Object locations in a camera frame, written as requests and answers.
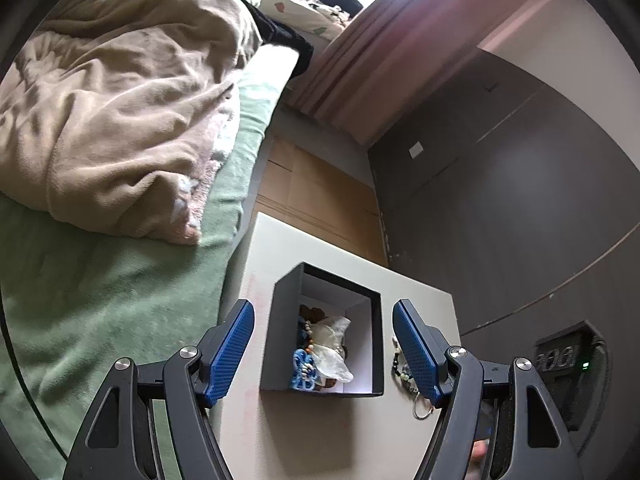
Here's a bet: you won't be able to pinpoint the right hand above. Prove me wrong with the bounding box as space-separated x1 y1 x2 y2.
465 439 490 480

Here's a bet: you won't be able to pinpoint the cardboard floor sheets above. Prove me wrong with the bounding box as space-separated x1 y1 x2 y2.
255 136 388 266

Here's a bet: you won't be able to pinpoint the white wall socket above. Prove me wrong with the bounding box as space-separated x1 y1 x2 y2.
409 142 423 159

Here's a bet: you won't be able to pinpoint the blue knotted cord ornament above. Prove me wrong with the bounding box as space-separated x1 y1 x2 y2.
291 318 319 392

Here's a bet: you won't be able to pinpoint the green bed sheet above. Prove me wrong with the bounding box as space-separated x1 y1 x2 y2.
1 74 283 479

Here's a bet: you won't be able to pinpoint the beige crumpled blanket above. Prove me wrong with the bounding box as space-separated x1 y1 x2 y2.
1 0 262 245

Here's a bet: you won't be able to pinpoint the dark bead keychain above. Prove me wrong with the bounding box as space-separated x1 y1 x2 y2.
392 336 434 420

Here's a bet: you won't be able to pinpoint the pink curtain right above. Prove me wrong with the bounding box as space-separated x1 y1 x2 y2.
288 0 528 144

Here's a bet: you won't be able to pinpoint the floral cloth window seat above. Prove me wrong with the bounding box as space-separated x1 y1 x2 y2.
250 0 350 41

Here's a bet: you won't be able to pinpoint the brown seed bead bracelet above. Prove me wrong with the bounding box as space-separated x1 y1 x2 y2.
298 303 327 326

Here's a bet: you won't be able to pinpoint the white translucent pouch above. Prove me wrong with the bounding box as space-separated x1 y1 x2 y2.
311 316 354 388

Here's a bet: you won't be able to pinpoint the black cable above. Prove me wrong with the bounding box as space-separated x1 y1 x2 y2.
0 284 68 461

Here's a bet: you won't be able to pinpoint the black jewelry box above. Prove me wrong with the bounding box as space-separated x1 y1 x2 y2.
260 262 384 398

